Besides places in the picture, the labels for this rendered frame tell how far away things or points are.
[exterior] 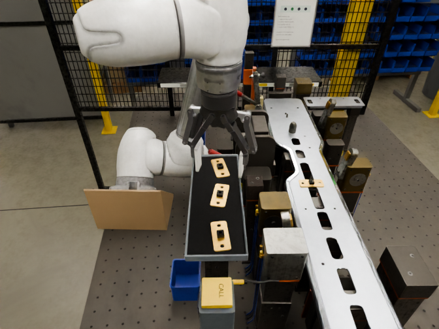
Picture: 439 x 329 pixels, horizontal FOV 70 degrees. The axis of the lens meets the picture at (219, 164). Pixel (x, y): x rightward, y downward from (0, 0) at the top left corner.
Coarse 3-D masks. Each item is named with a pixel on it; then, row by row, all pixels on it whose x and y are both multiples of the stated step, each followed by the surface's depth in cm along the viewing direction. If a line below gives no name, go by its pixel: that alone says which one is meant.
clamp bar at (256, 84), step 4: (252, 72) 135; (256, 72) 135; (264, 72) 134; (252, 76) 134; (256, 76) 133; (260, 76) 135; (264, 76) 134; (256, 80) 134; (256, 84) 135; (256, 88) 136; (256, 92) 138; (256, 96) 139; (256, 100) 140; (260, 100) 140; (256, 104) 141
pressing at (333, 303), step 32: (288, 128) 140; (320, 160) 122; (288, 192) 107; (320, 192) 108; (320, 224) 96; (352, 224) 97; (320, 256) 87; (352, 256) 87; (320, 288) 80; (384, 288) 80; (320, 320) 74; (352, 320) 74; (384, 320) 74
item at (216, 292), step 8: (208, 280) 64; (216, 280) 64; (224, 280) 64; (208, 288) 63; (216, 288) 63; (224, 288) 63; (208, 296) 61; (216, 296) 61; (224, 296) 61; (232, 296) 62; (208, 304) 60; (216, 304) 60; (224, 304) 60; (232, 304) 60
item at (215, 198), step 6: (216, 186) 86; (222, 186) 86; (228, 186) 86; (216, 192) 84; (222, 192) 83; (216, 198) 82; (222, 198) 82; (210, 204) 80; (216, 204) 80; (222, 204) 80
